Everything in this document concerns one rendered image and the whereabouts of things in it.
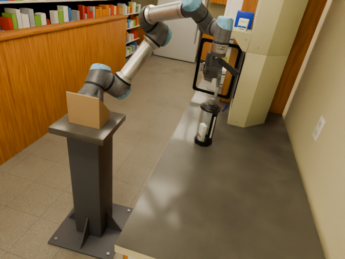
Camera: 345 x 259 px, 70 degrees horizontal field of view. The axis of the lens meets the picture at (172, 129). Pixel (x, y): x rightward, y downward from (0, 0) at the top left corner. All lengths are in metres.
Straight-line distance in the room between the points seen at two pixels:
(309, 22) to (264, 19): 0.48
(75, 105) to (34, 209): 1.16
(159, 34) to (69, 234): 1.54
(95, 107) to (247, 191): 0.87
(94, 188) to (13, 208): 0.89
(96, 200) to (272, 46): 1.43
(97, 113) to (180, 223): 0.75
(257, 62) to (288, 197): 0.75
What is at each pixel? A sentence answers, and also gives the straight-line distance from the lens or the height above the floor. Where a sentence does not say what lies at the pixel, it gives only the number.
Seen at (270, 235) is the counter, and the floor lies 0.94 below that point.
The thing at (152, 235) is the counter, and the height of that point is 0.94.
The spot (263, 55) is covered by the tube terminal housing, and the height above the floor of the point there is 1.41.
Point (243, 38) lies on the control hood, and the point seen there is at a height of 1.48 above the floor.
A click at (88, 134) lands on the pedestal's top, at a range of 1.40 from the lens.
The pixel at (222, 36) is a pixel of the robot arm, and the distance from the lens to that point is 1.17.
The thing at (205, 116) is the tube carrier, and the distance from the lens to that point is 1.29.
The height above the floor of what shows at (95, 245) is 0.01.
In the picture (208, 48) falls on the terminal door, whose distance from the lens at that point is 1.89.
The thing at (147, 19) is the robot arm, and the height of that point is 1.51.
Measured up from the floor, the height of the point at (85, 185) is 0.51.
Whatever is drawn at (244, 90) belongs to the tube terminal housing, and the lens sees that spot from 1.58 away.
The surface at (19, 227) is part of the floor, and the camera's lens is 2.27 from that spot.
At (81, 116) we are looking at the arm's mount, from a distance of 1.45.
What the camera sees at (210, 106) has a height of 1.18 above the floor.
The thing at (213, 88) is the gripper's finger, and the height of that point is 1.29.
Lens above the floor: 1.68
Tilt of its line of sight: 30 degrees down
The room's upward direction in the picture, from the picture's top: 8 degrees clockwise
